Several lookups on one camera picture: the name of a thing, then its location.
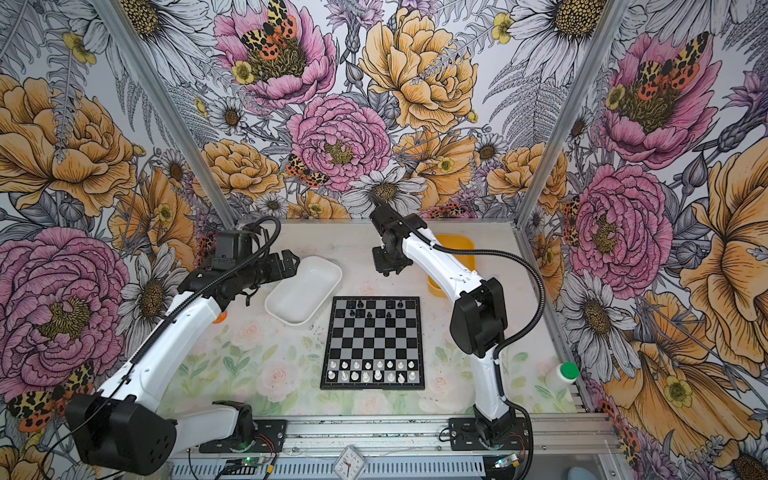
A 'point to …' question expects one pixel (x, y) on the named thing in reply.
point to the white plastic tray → (298, 299)
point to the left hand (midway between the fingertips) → (284, 273)
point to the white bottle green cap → (562, 377)
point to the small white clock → (350, 464)
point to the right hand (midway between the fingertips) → (389, 273)
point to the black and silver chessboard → (374, 343)
